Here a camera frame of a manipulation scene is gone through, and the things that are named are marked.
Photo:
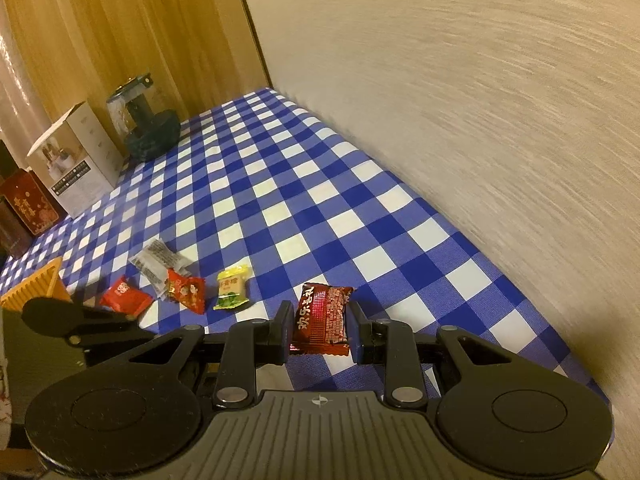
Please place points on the pale curtain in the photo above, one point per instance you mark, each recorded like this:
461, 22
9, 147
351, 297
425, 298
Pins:
10, 85

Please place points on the small red snack packet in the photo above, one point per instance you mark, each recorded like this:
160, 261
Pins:
125, 297

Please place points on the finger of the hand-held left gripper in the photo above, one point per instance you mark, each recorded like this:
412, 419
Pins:
90, 325

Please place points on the orange plastic tray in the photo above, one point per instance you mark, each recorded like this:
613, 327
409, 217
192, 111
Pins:
37, 285

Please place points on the white product box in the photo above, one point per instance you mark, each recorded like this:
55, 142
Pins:
75, 165

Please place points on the red patterned tin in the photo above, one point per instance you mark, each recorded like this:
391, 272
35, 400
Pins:
30, 202

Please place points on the blue white checked tablecloth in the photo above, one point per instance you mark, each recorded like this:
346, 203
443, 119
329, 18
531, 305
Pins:
300, 185

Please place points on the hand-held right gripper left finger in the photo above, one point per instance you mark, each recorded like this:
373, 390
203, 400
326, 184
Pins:
286, 330

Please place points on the yellow green snack packet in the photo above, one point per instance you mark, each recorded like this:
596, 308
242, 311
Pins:
232, 287

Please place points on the wooden panel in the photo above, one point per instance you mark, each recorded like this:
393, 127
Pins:
150, 25

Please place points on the glass jar with dark contents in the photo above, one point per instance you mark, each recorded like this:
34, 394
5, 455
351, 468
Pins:
147, 130

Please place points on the red packet with white print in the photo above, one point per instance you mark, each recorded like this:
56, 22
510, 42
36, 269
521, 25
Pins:
322, 320

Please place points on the brown wooden box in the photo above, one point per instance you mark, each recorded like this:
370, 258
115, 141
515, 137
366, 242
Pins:
12, 235

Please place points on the clear snack packet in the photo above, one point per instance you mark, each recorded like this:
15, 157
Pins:
157, 259

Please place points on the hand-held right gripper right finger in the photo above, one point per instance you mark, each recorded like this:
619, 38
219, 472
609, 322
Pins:
352, 332

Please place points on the red packet with cartoon print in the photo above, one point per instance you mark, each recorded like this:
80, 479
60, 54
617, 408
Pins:
187, 292

